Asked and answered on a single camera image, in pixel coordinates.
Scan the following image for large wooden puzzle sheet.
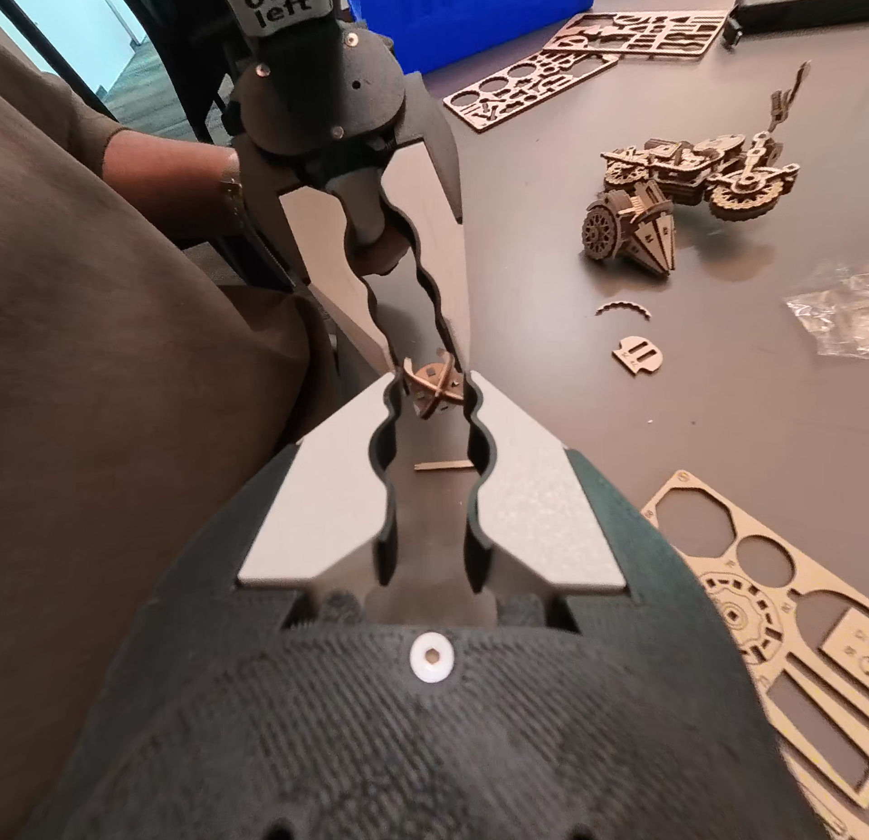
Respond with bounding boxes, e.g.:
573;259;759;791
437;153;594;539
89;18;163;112
640;470;869;840

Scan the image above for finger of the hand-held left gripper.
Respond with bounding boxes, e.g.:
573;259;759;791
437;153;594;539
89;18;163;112
278;181;403;379
380;139;475;379

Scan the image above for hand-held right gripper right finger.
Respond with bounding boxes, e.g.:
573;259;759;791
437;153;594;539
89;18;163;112
463;370;627;610

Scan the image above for crumpled clear plastic bag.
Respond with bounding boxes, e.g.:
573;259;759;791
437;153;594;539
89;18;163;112
783;261;869;360

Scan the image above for metal bracelet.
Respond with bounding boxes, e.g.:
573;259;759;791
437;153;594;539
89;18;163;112
220;153;244;233

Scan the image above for person's left hand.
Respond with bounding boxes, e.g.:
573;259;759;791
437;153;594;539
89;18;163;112
346;227;410;278

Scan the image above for round slotted wooden piece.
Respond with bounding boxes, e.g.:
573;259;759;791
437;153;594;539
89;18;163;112
612;335;664;377

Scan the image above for wooden cone wheel model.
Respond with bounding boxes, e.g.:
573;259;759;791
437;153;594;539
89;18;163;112
582;180;678;279

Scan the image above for blue plastic bin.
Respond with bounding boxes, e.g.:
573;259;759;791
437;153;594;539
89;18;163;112
341;0;602;75

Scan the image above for wooden motorcycle model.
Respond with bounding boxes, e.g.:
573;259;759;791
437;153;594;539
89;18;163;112
601;61;813;224

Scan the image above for small wooden puzzle assembly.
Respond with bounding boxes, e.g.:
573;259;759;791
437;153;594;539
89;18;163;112
402;353;469;421

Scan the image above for wooden puzzle sheet small cutouts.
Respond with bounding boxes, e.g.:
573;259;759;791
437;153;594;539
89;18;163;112
542;10;729;58

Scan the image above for dark desk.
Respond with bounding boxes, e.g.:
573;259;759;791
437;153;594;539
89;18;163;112
326;0;869;840

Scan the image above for person's left forearm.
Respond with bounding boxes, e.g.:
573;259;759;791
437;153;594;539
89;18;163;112
102;132;242;240

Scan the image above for wooden puzzle sheet round holes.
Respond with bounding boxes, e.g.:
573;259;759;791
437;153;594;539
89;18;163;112
443;48;620;134

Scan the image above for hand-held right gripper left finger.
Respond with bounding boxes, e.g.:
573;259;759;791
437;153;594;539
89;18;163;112
236;371;405;603

